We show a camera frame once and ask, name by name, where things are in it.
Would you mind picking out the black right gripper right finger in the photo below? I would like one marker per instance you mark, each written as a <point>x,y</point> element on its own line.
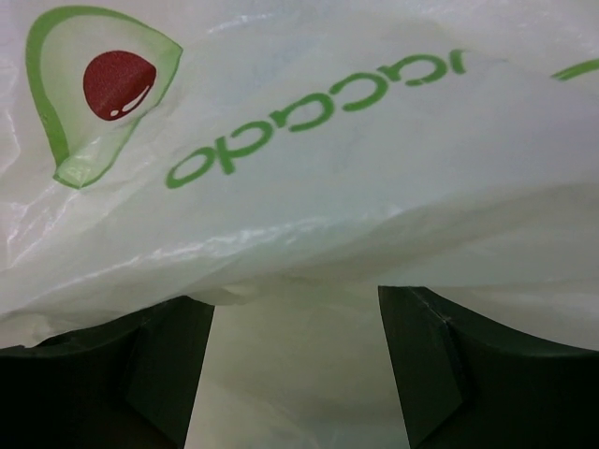
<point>465,381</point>

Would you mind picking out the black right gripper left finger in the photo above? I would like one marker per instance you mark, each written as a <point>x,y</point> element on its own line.
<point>130,383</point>

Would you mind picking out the light green plastic bag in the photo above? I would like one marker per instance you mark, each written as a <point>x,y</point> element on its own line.
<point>281,161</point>

